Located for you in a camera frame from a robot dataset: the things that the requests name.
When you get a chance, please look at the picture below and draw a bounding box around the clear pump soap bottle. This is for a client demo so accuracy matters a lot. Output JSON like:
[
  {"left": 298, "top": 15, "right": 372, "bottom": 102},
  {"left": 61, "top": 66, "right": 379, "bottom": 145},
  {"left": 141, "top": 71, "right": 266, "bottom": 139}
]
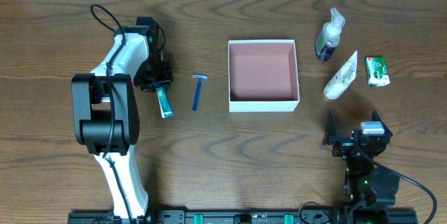
[{"left": 315, "top": 8, "right": 346, "bottom": 61}]

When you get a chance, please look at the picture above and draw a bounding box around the teal toothpaste tube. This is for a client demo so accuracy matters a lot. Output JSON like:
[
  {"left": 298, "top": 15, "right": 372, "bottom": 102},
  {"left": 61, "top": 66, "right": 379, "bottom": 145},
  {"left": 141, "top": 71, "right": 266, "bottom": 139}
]
[{"left": 156, "top": 87, "right": 174, "bottom": 118}]

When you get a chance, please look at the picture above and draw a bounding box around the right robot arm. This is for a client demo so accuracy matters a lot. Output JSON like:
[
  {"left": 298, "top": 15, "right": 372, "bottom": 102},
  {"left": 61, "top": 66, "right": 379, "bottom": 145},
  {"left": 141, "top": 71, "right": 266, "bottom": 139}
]
[{"left": 323, "top": 111, "right": 400, "bottom": 223}]

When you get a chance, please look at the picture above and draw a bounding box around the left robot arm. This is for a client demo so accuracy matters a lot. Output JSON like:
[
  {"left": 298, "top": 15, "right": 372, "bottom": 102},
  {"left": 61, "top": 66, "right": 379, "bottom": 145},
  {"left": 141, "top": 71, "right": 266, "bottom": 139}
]
[{"left": 68, "top": 17, "right": 173, "bottom": 223}]

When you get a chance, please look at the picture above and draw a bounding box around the green soap bar pack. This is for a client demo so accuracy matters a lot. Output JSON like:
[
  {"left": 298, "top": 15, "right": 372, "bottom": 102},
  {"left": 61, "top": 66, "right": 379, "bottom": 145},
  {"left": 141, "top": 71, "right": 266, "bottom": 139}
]
[{"left": 365, "top": 57, "right": 390, "bottom": 87}]

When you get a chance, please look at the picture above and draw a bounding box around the white leaf-print lotion tube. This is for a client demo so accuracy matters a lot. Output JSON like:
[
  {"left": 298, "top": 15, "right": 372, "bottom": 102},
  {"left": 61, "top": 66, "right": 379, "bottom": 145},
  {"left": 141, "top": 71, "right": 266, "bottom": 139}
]
[{"left": 323, "top": 51, "right": 358, "bottom": 100}]

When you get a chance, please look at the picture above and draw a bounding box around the white box pink interior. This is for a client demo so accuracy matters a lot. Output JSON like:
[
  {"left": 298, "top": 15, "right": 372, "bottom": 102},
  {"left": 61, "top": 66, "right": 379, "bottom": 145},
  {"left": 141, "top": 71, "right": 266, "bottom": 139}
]
[{"left": 228, "top": 39, "right": 300, "bottom": 112}]

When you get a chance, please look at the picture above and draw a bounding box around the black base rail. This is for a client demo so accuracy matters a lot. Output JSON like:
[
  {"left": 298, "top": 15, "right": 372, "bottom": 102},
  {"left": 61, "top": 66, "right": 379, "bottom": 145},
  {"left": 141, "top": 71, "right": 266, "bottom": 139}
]
[{"left": 68, "top": 207, "right": 418, "bottom": 224}]

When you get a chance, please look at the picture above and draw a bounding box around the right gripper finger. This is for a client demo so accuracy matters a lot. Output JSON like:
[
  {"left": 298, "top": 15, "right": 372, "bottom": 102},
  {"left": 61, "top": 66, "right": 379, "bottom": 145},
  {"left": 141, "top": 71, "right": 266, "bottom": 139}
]
[
  {"left": 322, "top": 112, "right": 337, "bottom": 145},
  {"left": 372, "top": 110, "right": 393, "bottom": 137}
]

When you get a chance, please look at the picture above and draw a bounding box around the blue disposable razor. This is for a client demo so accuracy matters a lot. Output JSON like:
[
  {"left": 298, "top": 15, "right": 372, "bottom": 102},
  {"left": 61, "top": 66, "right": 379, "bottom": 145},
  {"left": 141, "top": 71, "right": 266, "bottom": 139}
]
[{"left": 192, "top": 74, "right": 208, "bottom": 112}]

